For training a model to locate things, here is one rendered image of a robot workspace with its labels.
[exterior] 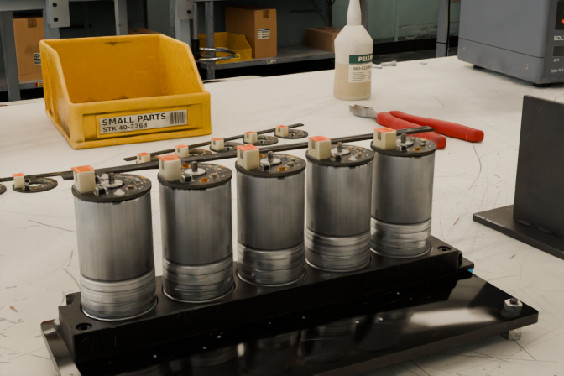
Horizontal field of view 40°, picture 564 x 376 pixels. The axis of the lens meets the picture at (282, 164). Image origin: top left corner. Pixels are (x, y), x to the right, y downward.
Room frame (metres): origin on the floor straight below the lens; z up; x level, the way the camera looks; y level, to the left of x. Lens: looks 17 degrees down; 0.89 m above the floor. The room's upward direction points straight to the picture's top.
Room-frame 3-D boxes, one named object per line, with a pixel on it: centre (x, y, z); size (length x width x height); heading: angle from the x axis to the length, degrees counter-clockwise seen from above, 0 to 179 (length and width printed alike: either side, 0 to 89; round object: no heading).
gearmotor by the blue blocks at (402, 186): (0.28, -0.05, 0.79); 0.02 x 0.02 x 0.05
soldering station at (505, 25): (0.79, -0.27, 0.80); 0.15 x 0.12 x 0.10; 17
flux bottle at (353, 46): (0.68, -0.06, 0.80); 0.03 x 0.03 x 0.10
